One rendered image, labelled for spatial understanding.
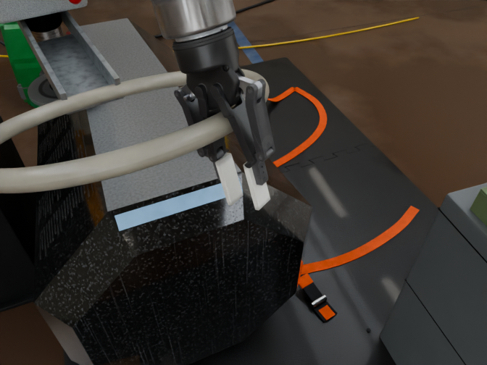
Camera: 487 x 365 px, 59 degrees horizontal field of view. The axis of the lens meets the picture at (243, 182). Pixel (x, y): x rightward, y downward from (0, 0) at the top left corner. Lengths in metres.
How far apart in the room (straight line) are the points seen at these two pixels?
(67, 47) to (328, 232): 1.39
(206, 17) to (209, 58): 0.04
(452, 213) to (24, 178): 1.00
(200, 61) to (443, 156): 2.29
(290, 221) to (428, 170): 1.42
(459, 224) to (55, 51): 1.10
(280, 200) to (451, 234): 0.46
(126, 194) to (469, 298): 0.91
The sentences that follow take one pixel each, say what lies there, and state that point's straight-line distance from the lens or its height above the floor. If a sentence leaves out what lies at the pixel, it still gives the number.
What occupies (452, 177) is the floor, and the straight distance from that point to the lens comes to 2.57.
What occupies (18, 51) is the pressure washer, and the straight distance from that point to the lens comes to 2.99.
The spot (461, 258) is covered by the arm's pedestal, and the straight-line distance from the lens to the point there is 1.26.
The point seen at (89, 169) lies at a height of 1.27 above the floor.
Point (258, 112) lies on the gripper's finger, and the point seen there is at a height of 1.30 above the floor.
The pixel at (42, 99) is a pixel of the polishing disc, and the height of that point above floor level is 0.90.
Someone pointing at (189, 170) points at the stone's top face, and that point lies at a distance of 1.11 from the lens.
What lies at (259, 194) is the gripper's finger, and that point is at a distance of 0.58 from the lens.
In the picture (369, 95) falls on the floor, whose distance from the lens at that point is 3.06.
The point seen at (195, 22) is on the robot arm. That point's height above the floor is 1.39.
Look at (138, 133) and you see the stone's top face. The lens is 1.26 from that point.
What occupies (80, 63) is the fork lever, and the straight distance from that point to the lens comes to 1.12.
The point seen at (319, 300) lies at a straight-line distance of 1.81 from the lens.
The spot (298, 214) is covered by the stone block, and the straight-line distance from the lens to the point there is 1.30.
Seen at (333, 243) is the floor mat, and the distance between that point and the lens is 2.03.
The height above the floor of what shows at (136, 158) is 1.27.
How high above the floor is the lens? 1.59
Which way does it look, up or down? 44 degrees down
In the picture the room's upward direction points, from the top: straight up
